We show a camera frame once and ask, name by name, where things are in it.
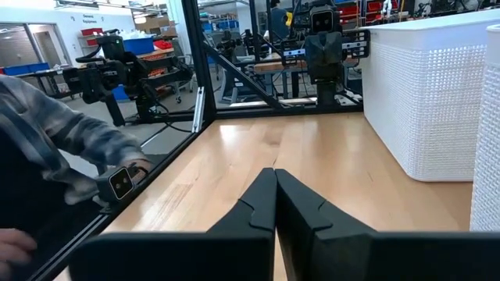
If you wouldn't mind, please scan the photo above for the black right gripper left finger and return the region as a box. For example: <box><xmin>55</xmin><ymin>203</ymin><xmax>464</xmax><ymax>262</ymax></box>
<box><xmin>68</xmin><ymin>167</ymin><xmax>278</xmax><ymax>281</ymax></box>

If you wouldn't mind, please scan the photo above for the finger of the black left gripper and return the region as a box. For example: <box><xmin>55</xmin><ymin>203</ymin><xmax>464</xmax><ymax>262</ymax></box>
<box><xmin>323</xmin><ymin>31</ymin><xmax>344</xmax><ymax>81</ymax></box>
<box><xmin>304</xmin><ymin>31</ymin><xmax>324</xmax><ymax>81</ymax></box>

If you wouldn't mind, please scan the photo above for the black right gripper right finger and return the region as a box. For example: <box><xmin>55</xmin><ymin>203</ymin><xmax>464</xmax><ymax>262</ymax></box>
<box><xmin>275</xmin><ymin>168</ymin><xmax>500</xmax><ymax>281</ymax></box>

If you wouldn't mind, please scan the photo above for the wooden workbench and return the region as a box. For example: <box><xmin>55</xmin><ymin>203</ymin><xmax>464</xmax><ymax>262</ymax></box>
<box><xmin>253</xmin><ymin>52</ymin><xmax>360</xmax><ymax>98</ymax></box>

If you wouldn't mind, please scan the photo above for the person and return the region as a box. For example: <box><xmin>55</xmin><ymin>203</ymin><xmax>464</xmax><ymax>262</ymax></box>
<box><xmin>269</xmin><ymin>0</ymin><xmax>291</xmax><ymax>42</ymax></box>
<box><xmin>0</xmin><ymin>73</ymin><xmax>154</xmax><ymax>281</ymax></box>

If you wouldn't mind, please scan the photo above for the white perforated basket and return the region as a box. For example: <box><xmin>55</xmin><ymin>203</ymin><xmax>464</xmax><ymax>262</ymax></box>
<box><xmin>470</xmin><ymin>23</ymin><xmax>500</xmax><ymax>233</ymax></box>
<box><xmin>359</xmin><ymin>9</ymin><xmax>500</xmax><ymax>183</ymax></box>

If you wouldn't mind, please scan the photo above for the cardboard box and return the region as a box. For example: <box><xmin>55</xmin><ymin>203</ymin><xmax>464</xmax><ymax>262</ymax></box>
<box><xmin>134</xmin><ymin>15</ymin><xmax>171</xmax><ymax>34</ymax></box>

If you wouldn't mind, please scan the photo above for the blue storage bin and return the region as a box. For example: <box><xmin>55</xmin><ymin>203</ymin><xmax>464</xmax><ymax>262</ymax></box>
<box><xmin>3</xmin><ymin>62</ymin><xmax>51</xmax><ymax>76</ymax></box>
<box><xmin>123</xmin><ymin>37</ymin><xmax>155</xmax><ymax>55</ymax></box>

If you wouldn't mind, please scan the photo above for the person's hand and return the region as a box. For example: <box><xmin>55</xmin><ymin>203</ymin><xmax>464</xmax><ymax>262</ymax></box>
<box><xmin>0</xmin><ymin>228</ymin><xmax>38</xmax><ymax>274</ymax></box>

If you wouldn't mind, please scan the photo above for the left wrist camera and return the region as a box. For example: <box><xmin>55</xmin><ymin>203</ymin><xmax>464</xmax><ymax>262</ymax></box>
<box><xmin>310</xmin><ymin>8</ymin><xmax>336</xmax><ymax>35</ymax></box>

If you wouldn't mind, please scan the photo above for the small grey stereo camera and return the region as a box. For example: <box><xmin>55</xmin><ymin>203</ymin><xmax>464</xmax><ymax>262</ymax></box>
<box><xmin>95</xmin><ymin>165</ymin><xmax>136</xmax><ymax>204</ymax></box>

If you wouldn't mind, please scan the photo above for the black aluminium frame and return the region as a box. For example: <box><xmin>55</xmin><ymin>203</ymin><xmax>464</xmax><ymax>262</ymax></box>
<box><xmin>23</xmin><ymin>0</ymin><xmax>364</xmax><ymax>281</ymax></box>

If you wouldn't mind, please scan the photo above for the silver frame bracket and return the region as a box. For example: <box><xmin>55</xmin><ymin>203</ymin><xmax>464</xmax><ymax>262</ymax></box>
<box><xmin>192</xmin><ymin>86</ymin><xmax>206</xmax><ymax>133</ymax></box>

